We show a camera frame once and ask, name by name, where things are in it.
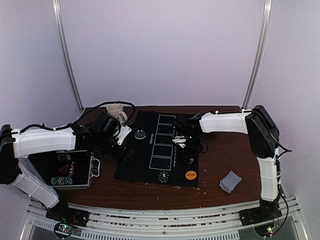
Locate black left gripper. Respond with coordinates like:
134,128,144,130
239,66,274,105
94,134,137,166

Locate orange big blind button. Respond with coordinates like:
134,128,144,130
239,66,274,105
185,170,197,181

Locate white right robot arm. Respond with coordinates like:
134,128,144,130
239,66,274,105
172,105,289,223

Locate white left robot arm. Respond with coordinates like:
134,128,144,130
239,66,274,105
0,112,134,222

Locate black poker mat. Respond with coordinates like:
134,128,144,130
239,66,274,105
114,110,199,187

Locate dark green chip stack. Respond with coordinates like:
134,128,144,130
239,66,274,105
158,171,169,184

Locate ceramic mug with print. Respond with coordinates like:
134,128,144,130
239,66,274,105
106,103,128,126

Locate grey playing card deck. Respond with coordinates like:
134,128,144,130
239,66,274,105
219,170,242,193

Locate aluminium poker chip case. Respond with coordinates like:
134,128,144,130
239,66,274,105
20,150,101,190

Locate chip stack in case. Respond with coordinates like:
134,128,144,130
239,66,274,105
50,176,73,186

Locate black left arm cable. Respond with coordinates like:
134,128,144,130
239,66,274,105
74,100,137,131

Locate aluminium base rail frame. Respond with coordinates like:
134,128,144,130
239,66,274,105
21,194,308,240

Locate aluminium corner post right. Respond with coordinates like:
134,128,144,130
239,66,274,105
242,0,274,109

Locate aluminium corner post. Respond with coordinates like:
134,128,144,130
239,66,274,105
242,0,274,109
52,0,84,112

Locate aluminium corner post left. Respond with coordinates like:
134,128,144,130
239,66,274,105
52,0,84,112

